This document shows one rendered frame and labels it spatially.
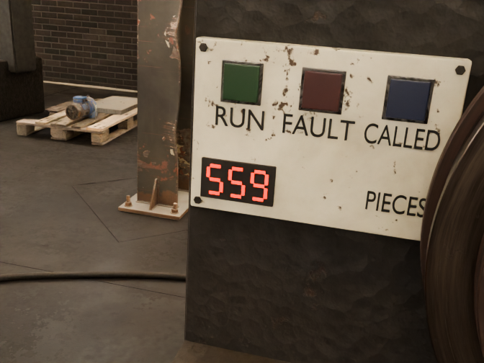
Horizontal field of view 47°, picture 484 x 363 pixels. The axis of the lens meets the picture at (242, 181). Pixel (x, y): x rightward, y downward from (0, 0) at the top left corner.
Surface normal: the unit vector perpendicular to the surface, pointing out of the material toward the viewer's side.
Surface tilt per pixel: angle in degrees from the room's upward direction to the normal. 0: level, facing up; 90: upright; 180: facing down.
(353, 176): 90
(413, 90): 90
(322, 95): 90
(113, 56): 90
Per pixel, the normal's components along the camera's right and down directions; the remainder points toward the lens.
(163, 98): -0.28, 0.29
